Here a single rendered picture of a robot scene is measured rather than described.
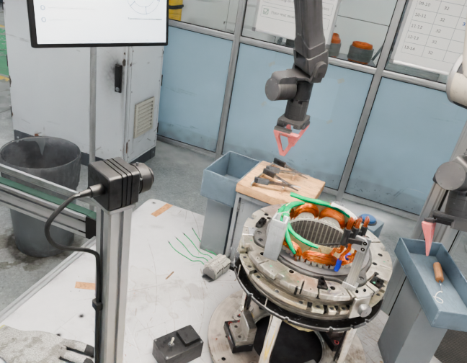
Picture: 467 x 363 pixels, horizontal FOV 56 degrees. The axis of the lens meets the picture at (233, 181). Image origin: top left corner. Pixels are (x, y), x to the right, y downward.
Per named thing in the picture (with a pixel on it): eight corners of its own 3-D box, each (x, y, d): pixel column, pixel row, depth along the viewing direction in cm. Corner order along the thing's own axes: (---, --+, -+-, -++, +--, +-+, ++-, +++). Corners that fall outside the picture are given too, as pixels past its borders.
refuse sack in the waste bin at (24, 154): (-15, 214, 226) (-22, 153, 210) (39, 184, 259) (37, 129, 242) (47, 239, 217) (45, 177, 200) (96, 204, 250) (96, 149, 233)
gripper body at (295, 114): (275, 125, 116) (281, 98, 112) (287, 115, 124) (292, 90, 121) (299, 132, 114) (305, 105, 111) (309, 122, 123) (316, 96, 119)
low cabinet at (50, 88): (159, 155, 366) (173, 3, 310) (122, 181, 319) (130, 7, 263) (58, 122, 390) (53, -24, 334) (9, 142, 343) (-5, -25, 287)
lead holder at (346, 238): (339, 244, 77) (344, 228, 76) (344, 233, 81) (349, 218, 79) (359, 252, 76) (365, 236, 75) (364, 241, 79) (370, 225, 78)
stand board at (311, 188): (235, 191, 119) (236, 183, 118) (261, 167, 135) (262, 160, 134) (304, 217, 113) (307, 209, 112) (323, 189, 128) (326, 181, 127)
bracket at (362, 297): (343, 311, 84) (350, 290, 81) (358, 308, 85) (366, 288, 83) (349, 318, 82) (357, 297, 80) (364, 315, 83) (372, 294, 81)
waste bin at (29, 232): (-9, 247, 236) (-20, 153, 210) (42, 214, 268) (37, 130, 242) (49, 271, 227) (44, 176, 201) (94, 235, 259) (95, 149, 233)
